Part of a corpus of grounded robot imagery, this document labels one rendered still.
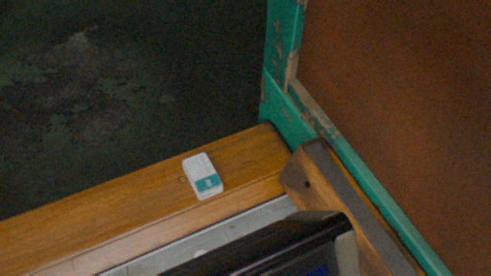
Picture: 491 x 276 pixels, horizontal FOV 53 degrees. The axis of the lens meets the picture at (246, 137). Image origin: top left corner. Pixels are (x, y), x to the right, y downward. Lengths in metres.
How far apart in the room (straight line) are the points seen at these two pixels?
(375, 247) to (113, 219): 0.33
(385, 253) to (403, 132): 0.13
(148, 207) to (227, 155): 0.14
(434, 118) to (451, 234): 0.12
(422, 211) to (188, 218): 0.30
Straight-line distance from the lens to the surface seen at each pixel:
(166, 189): 0.69
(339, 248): 0.27
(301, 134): 0.69
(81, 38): 2.15
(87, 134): 1.78
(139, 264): 0.67
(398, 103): 0.50
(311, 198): 0.61
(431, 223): 0.54
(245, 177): 0.69
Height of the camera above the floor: 1.34
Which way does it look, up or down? 52 degrees down
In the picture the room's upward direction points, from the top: 3 degrees clockwise
